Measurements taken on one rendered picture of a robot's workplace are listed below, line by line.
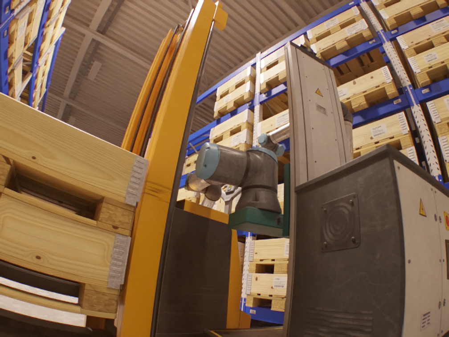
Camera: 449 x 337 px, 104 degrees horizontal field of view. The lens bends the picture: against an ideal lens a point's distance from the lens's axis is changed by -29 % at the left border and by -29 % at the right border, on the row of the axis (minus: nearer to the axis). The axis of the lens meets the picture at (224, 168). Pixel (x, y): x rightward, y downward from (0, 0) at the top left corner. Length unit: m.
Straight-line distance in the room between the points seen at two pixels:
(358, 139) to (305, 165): 1.37
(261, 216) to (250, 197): 0.09
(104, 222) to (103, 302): 0.31
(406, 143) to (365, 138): 0.38
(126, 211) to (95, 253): 0.21
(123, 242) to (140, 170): 0.31
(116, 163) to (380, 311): 0.98
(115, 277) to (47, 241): 0.29
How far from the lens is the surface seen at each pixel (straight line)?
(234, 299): 1.35
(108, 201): 0.99
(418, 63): 2.62
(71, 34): 11.00
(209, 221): 1.22
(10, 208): 0.95
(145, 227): 1.09
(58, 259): 0.95
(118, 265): 1.00
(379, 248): 0.54
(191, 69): 1.59
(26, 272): 1.07
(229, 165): 0.94
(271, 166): 1.01
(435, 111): 2.25
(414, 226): 0.60
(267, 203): 0.92
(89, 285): 0.98
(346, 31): 3.30
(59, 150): 0.99
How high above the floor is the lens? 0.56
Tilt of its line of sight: 25 degrees up
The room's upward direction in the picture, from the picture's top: 7 degrees clockwise
